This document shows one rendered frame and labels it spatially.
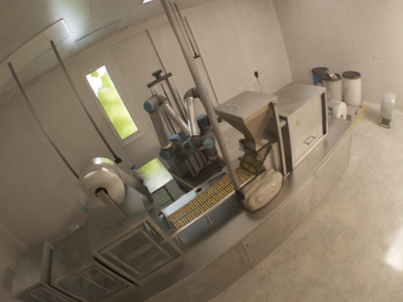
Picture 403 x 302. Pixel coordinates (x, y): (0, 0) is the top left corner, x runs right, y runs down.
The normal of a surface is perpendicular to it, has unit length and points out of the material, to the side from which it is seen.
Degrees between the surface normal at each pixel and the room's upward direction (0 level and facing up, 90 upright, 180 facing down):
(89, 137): 90
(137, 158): 90
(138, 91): 90
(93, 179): 90
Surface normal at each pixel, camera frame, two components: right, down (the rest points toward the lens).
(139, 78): 0.48, 0.33
